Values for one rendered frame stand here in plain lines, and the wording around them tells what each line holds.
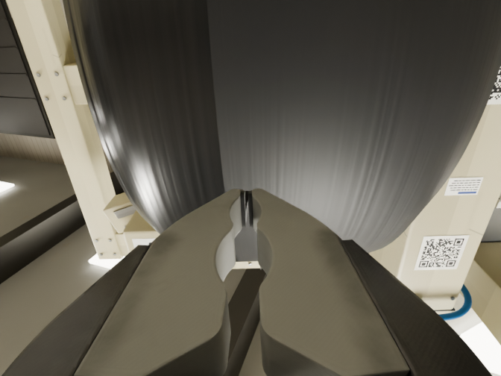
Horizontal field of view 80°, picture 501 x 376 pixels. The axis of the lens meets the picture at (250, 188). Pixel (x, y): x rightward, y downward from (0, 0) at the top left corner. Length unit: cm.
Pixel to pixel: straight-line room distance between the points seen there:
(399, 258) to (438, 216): 10
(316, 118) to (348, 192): 7
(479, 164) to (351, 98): 37
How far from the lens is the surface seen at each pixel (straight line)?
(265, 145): 20
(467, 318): 132
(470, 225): 61
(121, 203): 102
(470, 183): 56
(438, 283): 67
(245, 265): 90
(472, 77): 24
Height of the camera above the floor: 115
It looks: 28 degrees up
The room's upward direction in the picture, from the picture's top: 178 degrees clockwise
